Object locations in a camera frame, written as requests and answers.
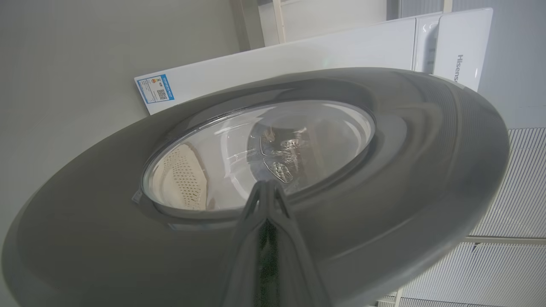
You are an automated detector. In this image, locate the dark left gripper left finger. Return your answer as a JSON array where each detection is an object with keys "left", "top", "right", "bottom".
[{"left": 222, "top": 181, "right": 270, "bottom": 307}]

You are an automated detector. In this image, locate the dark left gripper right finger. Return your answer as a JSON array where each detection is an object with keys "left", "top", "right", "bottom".
[{"left": 269, "top": 182, "right": 331, "bottom": 307}]

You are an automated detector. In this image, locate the white front-load washing machine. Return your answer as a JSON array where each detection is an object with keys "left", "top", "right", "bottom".
[{"left": 134, "top": 8, "right": 493, "bottom": 116}]

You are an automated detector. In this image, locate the blue energy label sticker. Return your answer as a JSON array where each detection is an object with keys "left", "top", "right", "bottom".
[{"left": 136, "top": 74, "right": 175, "bottom": 105}]

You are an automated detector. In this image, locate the grey washing machine door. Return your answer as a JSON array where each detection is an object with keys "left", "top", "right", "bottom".
[{"left": 0, "top": 67, "right": 510, "bottom": 307}]

